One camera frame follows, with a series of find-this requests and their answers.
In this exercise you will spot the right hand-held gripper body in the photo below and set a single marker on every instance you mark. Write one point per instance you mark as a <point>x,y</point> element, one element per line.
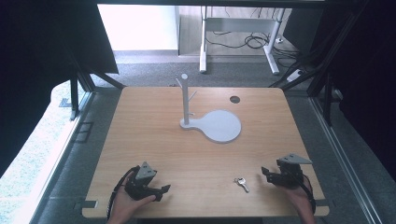
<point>289,174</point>

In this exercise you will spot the aluminium floor rail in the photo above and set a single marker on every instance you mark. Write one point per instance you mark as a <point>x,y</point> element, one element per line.
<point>342,155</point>
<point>59,155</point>

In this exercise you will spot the person's right hand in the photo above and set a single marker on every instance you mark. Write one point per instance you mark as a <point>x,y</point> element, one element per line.
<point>300,199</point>

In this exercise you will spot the person's left hand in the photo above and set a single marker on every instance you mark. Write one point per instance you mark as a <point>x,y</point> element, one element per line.
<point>127,205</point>

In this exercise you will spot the white key stand with pegs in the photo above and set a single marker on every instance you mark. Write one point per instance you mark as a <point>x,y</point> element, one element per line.
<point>218,126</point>

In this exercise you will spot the white power strip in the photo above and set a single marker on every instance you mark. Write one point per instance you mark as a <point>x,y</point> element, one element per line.
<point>294,75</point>

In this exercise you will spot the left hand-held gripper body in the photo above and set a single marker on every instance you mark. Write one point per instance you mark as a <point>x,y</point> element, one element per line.
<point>141,183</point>

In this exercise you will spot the black metal frame strut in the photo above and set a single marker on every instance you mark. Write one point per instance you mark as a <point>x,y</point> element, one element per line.
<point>327,62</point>
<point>81,79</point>

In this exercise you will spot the black curtain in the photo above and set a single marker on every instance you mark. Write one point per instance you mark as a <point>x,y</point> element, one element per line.
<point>34,62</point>
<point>367,77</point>

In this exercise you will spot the white metal desk frame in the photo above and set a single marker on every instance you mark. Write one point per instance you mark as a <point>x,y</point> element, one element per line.
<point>239,24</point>

